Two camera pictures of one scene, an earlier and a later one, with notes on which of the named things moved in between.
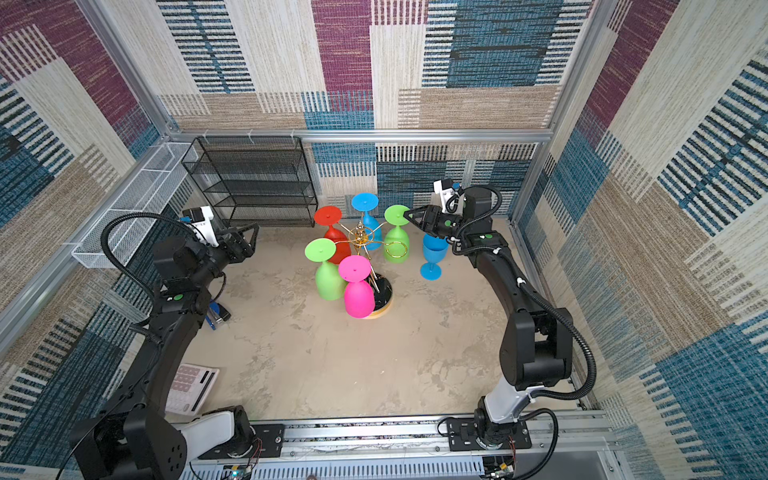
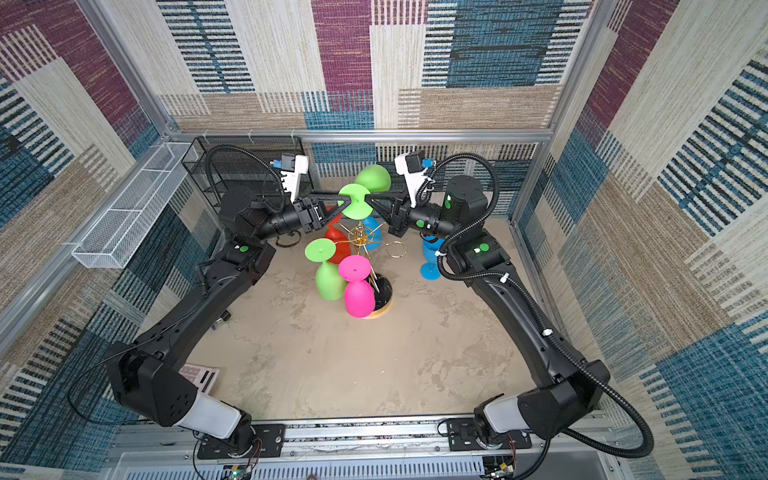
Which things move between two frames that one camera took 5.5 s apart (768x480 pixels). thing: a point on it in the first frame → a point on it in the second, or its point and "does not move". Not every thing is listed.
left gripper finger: (248, 227) → (335, 197)
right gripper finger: (418, 217) → (382, 207)
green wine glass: (396, 246) → (370, 179)
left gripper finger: (232, 233) → (344, 205)
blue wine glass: (434, 250) does not move
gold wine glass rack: (362, 238) does not move
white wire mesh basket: (148, 190) does not move
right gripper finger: (418, 212) → (380, 196)
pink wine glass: (359, 295) does not move
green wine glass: (330, 286) does not move
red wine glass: (329, 216) does not move
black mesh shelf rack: (255, 181) does not move
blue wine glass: (366, 202) does not move
